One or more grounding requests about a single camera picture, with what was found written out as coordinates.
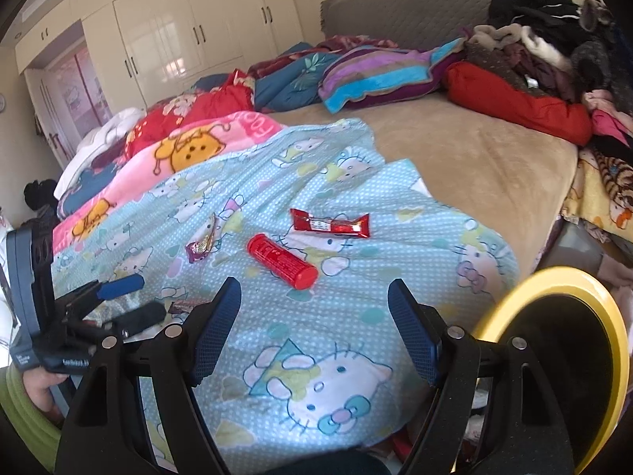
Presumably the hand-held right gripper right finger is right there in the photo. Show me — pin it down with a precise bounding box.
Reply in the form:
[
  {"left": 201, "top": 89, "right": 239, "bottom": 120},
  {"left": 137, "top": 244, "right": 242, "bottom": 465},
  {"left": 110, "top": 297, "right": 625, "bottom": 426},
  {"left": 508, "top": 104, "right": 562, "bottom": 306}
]
[{"left": 387, "top": 278, "right": 575, "bottom": 475}]

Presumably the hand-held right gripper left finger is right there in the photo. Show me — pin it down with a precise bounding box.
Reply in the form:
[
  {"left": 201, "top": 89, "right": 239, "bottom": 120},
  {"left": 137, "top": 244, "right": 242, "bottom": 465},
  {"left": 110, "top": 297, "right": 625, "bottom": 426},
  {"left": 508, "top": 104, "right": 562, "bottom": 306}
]
[{"left": 54, "top": 276, "right": 243, "bottom": 475}]

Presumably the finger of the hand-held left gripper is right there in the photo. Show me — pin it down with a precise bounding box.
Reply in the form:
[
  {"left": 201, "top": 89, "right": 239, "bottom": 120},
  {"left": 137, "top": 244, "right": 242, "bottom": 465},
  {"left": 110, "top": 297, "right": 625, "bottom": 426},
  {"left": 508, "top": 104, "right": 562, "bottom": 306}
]
[
  {"left": 89, "top": 301, "right": 168, "bottom": 343},
  {"left": 64, "top": 273, "right": 146, "bottom": 310}
]

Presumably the yellow rimmed black bin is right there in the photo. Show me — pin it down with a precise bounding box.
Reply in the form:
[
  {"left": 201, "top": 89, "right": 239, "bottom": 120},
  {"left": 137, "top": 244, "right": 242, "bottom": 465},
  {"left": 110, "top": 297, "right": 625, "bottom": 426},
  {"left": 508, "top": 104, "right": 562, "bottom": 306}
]
[{"left": 469, "top": 266, "right": 632, "bottom": 475}]

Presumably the red cylindrical tube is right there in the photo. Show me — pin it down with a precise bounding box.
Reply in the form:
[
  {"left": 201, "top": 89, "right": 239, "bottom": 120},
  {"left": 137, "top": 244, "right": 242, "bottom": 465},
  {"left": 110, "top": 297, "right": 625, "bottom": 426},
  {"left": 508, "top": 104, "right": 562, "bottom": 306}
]
[{"left": 246, "top": 232, "right": 320, "bottom": 291}]

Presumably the person's left forearm green sleeve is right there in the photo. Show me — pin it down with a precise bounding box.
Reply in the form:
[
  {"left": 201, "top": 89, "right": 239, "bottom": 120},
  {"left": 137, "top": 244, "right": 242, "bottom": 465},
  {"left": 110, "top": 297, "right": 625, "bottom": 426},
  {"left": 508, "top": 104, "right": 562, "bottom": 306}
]
[{"left": 0, "top": 360, "right": 66, "bottom": 473}]

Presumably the person's left hand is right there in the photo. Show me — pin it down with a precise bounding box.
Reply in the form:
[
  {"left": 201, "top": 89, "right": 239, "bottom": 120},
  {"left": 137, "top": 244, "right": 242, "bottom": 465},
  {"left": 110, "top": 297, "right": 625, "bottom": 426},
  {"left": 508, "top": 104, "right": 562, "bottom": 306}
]
[{"left": 22, "top": 369, "right": 76, "bottom": 417}]

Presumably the purple candy wrapper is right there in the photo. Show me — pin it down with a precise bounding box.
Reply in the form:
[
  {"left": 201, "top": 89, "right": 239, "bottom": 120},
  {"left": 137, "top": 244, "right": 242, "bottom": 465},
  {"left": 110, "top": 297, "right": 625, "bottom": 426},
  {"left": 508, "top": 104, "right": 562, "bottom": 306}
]
[{"left": 185, "top": 212, "right": 221, "bottom": 264}]

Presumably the light blue cartoon cat blanket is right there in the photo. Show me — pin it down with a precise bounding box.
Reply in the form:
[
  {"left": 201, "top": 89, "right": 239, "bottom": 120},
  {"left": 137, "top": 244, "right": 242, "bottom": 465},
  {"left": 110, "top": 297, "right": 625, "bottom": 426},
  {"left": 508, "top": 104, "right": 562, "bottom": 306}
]
[{"left": 48, "top": 118, "right": 521, "bottom": 462}]

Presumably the dark cloth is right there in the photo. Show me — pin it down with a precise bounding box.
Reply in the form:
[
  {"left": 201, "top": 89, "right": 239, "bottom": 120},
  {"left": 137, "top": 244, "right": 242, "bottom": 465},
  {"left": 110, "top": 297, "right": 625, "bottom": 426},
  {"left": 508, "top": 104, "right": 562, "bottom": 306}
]
[{"left": 24, "top": 179, "right": 63, "bottom": 215}]

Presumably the red snack bar wrapper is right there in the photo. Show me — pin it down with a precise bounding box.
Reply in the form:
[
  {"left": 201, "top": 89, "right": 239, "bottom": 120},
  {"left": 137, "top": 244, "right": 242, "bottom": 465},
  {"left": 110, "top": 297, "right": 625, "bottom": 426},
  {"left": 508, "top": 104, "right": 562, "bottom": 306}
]
[{"left": 289, "top": 207, "right": 371, "bottom": 240}]

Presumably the white cloth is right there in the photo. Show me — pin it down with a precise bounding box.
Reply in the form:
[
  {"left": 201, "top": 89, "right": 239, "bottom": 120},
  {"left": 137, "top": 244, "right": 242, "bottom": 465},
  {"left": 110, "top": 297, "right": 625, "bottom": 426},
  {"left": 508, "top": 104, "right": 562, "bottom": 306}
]
[{"left": 53, "top": 107, "right": 148, "bottom": 200}]

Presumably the pink cartoon blanket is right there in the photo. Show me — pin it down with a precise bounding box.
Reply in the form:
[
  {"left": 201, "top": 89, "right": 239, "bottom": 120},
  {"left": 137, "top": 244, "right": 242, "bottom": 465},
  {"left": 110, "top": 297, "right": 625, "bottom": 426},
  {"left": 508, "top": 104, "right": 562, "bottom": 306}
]
[{"left": 51, "top": 111, "right": 286, "bottom": 254}]

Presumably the beige bed sheet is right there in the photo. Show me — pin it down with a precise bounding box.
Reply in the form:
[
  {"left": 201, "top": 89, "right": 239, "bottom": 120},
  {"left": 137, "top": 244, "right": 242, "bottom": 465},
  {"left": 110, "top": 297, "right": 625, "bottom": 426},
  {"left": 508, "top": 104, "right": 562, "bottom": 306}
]
[{"left": 269, "top": 91, "right": 580, "bottom": 274}]

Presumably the pink cartoon sliding door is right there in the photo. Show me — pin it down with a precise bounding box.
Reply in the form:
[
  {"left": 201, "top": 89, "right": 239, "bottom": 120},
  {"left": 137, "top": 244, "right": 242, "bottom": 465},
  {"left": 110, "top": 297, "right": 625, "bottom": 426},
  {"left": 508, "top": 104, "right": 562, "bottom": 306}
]
[{"left": 42, "top": 44, "right": 113, "bottom": 130}]

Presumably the red floral blanket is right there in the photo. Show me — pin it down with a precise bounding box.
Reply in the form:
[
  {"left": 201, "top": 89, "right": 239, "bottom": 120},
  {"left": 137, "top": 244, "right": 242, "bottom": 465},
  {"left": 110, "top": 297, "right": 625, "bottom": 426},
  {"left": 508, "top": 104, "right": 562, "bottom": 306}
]
[{"left": 123, "top": 70, "right": 259, "bottom": 160}]

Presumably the yellow cartoon blanket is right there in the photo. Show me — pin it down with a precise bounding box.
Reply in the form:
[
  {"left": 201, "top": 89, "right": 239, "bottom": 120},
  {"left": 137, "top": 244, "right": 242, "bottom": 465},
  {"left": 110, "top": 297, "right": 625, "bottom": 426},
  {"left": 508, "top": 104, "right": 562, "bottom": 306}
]
[{"left": 560, "top": 147, "right": 633, "bottom": 244}]

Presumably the red pillow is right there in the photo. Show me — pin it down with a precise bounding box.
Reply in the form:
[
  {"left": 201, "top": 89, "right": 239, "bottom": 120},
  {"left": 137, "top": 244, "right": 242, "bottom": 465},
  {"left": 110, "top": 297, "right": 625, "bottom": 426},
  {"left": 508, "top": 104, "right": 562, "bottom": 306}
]
[{"left": 441, "top": 60, "right": 594, "bottom": 148}]

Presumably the striped purple blue pillow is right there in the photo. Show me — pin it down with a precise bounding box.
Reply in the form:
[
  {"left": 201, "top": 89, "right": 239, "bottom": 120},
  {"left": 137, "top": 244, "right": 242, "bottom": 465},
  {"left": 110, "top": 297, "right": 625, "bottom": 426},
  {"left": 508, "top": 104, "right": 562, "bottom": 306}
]
[{"left": 317, "top": 38, "right": 466, "bottom": 114}]

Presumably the blue floral quilt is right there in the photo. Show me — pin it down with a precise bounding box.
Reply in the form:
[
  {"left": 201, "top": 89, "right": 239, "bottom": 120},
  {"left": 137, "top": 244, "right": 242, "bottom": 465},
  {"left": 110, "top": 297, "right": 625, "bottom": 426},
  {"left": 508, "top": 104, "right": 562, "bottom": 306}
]
[{"left": 192, "top": 34, "right": 402, "bottom": 113}]

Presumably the cream glossy wardrobe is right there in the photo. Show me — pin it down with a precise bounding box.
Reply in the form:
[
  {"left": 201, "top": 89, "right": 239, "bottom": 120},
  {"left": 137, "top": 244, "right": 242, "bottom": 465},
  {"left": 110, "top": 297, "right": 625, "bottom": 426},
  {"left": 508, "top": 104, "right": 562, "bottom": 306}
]
[{"left": 14, "top": 0, "right": 320, "bottom": 110}]

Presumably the pink garment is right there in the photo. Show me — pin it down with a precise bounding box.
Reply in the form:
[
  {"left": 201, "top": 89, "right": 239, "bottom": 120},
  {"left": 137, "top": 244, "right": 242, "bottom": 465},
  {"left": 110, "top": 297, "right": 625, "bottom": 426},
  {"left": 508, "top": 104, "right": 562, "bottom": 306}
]
[{"left": 586, "top": 89, "right": 633, "bottom": 150}]

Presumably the grey quilted headboard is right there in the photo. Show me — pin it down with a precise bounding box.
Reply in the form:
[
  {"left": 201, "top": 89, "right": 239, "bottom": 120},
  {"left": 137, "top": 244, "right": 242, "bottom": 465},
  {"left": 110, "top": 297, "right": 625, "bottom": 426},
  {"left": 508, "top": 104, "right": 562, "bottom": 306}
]
[{"left": 320, "top": 0, "right": 496, "bottom": 51}]

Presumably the pile of dark clothes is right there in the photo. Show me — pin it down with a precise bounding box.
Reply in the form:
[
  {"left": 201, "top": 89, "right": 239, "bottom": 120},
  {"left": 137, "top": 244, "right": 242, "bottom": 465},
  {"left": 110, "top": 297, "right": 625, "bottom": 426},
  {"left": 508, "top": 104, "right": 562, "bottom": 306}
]
[{"left": 465, "top": 0, "right": 633, "bottom": 106}]

